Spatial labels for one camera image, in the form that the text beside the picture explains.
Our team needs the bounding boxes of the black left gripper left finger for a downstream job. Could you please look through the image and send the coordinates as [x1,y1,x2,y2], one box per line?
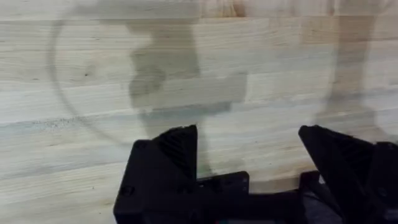
[113,124,199,224]

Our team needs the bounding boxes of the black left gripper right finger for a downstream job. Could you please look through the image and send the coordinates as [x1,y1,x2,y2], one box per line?
[298,124,398,224]

